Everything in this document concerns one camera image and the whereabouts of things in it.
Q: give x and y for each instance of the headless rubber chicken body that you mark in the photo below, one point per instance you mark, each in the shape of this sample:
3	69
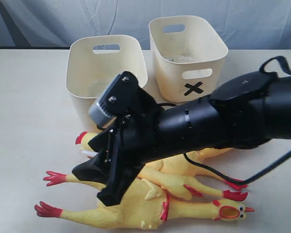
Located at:
209	153

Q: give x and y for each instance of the whole rubber chicken beak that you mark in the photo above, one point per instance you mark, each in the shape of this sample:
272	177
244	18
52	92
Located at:
146	207

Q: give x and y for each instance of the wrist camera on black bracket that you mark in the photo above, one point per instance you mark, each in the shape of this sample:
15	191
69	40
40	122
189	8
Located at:
115	99

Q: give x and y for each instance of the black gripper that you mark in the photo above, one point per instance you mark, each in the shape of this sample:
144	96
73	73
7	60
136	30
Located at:
116	163

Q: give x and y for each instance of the whole rubber chicken face down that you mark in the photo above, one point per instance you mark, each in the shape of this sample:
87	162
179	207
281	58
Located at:
176	165

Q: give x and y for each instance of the cream bin marked X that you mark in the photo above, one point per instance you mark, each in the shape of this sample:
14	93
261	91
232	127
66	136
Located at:
188	56

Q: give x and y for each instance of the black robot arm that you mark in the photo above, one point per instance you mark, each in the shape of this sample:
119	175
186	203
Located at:
243	113

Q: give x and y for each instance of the grey backdrop curtain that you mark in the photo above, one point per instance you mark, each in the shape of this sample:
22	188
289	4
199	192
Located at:
242	24

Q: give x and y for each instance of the cream bin marked O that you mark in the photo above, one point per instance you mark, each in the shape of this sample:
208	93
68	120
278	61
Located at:
93	62

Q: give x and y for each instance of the rubber chicken head with tube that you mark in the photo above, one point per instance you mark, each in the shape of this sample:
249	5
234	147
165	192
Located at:
184	187

